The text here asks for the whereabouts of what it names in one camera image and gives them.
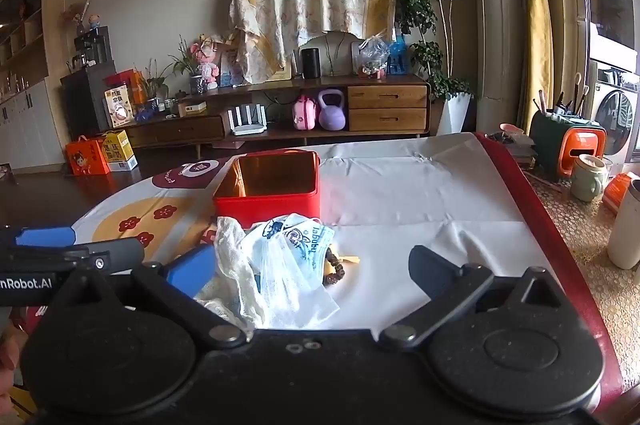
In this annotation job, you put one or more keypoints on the clear plastic bag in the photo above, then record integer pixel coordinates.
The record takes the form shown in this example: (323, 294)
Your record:
(372, 52)

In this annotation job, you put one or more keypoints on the yellow curtain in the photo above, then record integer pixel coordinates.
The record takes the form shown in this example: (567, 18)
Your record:
(537, 30)

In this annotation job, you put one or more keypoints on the person's left hand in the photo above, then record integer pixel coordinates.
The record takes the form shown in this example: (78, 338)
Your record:
(7, 355)

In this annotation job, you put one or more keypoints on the yellow snack box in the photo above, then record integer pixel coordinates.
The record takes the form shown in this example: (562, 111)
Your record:
(119, 110)

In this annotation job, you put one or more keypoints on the potted tree in white pot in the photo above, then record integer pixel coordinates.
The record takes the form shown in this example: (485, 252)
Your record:
(455, 112)

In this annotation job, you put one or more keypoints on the small yellow tag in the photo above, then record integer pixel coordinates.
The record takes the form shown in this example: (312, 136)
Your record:
(352, 259)

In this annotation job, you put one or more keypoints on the orange gift box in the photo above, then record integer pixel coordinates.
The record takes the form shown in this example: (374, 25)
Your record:
(87, 157)

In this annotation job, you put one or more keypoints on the white plastic bags pile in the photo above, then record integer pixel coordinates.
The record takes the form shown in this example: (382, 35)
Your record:
(295, 300)

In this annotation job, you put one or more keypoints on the pink bowl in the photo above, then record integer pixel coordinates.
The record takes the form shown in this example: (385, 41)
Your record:
(512, 129)

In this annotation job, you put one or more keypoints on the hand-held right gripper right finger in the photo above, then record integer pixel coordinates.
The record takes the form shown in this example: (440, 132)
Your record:
(422, 267)

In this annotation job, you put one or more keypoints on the picture card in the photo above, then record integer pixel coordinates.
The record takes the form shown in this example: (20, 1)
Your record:
(229, 67)

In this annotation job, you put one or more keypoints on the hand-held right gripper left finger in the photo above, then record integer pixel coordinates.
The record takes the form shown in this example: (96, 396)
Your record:
(192, 261)

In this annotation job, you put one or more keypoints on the wooden wall cabinet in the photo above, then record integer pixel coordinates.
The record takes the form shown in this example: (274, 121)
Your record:
(25, 120)

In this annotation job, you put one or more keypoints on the small green potted plant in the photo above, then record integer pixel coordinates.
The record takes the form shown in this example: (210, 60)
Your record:
(155, 85)

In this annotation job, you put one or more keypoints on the dark low cabinet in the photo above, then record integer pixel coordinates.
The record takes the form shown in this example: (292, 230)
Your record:
(82, 105)

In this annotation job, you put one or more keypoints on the small beige box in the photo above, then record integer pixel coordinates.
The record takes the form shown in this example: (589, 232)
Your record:
(192, 108)

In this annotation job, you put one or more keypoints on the pink plush doll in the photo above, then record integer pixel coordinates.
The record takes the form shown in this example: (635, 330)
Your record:
(209, 67)

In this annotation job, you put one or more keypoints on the white fan-shaped ornament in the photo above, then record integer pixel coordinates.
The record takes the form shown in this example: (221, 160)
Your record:
(340, 55)

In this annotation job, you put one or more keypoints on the bunch of brushes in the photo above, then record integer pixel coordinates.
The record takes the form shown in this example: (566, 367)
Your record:
(560, 102)

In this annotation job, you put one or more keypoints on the purple kettlebell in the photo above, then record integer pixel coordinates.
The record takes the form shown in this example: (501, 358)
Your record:
(331, 117)

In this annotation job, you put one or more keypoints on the wooden TV cabinet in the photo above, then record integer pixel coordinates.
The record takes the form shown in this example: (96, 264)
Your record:
(387, 97)

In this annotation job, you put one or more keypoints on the pink bag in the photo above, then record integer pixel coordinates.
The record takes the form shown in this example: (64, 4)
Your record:
(305, 115)

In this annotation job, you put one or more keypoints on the green storage container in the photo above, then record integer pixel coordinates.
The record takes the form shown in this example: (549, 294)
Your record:
(545, 140)

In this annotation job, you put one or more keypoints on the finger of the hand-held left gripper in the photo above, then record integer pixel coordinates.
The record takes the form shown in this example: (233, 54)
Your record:
(120, 250)
(45, 236)

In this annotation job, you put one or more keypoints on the red gift box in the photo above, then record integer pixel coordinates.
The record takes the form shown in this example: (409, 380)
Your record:
(132, 85)

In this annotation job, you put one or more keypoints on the beige lace tablecloth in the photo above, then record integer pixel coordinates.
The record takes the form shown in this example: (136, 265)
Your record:
(590, 305)

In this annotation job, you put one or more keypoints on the red tin box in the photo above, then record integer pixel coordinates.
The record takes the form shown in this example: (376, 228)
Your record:
(265, 205)

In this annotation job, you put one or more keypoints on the pale green ceramic jug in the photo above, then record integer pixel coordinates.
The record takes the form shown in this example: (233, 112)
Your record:
(587, 182)

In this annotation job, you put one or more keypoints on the white washing machine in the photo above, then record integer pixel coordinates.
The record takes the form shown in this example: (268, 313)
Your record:
(617, 115)

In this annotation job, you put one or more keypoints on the yellow gift box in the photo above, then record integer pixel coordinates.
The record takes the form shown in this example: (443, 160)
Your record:
(117, 150)

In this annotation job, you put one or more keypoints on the white standing air conditioner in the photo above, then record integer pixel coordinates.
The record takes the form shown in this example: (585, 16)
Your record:
(495, 30)

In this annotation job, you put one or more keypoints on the white router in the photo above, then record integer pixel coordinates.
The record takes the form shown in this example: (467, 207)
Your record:
(247, 128)

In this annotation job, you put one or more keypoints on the black coffee machine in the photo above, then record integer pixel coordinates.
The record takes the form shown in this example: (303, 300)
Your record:
(92, 45)

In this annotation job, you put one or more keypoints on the cream gauze cloth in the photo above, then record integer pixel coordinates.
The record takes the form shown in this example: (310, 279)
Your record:
(235, 255)

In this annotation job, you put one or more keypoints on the vase with dried flowers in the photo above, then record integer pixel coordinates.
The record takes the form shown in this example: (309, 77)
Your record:
(80, 12)

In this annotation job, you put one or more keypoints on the black cylinder speaker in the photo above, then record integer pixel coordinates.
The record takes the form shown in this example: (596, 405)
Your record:
(310, 64)

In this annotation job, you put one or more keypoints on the blue bottle pack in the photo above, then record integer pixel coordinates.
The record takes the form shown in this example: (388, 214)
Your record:
(398, 57)

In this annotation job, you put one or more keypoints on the white printed tablecloth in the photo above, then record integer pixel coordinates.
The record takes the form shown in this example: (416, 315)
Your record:
(425, 205)

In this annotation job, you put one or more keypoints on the white tumbler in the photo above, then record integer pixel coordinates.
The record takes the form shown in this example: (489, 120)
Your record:
(625, 230)

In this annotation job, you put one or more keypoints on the potted orchid plant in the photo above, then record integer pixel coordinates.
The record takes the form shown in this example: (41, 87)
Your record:
(197, 84)

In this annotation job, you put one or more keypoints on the orange packet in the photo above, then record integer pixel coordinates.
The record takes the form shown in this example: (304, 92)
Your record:
(617, 192)

